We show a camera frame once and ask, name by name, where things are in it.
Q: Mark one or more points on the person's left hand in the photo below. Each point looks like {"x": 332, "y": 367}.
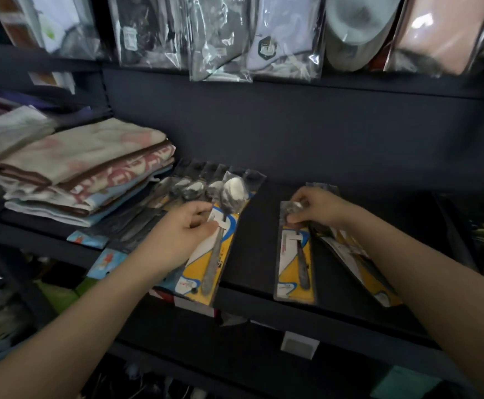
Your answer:
{"x": 171, "y": 245}

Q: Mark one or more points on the person's right hand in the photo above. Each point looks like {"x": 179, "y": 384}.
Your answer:
{"x": 323, "y": 209}

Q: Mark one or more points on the person's left thumb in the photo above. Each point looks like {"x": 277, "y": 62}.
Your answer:
{"x": 208, "y": 230}

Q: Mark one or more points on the person's right thumb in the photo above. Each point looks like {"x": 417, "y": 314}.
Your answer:
{"x": 298, "y": 217}

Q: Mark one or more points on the large packaged spoon yellow card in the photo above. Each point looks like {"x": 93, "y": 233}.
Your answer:
{"x": 229, "y": 228}

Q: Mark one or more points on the small packaged spoon yellow card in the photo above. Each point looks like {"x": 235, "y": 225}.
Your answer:
{"x": 294, "y": 270}

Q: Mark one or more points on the person's left forearm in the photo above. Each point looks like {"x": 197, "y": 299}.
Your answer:
{"x": 67, "y": 328}

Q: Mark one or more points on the person's right forearm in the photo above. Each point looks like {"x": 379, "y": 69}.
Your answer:
{"x": 429, "y": 282}

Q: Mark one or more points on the row of packaged cutlery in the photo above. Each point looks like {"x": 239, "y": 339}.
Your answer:
{"x": 158, "y": 203}

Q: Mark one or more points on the packaged cutlery yellow white card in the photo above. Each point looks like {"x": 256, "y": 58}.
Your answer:
{"x": 358, "y": 265}

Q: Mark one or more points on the black metal shelf unit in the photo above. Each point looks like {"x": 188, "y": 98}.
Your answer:
{"x": 308, "y": 132}

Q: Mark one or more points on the red patterned folded towel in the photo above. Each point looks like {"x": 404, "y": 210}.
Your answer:
{"x": 117, "y": 178}

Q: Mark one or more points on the white shelf price label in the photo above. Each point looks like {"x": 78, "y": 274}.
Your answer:
{"x": 299, "y": 345}

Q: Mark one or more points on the beige pink folded towel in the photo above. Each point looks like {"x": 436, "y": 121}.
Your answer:
{"x": 79, "y": 149}

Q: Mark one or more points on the white folded towel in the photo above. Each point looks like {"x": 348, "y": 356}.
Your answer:
{"x": 54, "y": 211}

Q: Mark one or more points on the green packet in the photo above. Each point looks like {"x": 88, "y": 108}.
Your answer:
{"x": 58, "y": 292}

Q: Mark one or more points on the lavender garment plastic packet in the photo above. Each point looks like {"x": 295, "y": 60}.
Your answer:
{"x": 285, "y": 37}

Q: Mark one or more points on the grey garment plastic packet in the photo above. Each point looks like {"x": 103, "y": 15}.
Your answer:
{"x": 219, "y": 37}

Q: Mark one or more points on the teal packet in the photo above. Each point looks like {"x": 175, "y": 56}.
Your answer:
{"x": 404, "y": 384}

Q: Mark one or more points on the pale green packaged item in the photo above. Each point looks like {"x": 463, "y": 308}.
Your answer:
{"x": 358, "y": 29}

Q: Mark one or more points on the black garment plastic packet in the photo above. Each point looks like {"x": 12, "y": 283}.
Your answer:
{"x": 146, "y": 29}

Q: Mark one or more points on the grey beige folded cloth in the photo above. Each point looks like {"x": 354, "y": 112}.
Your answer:
{"x": 9, "y": 130}

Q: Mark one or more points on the pink packaged item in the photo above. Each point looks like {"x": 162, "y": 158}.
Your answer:
{"x": 441, "y": 33}

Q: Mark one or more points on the white packet with brown edge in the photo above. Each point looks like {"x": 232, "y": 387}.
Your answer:
{"x": 54, "y": 20}

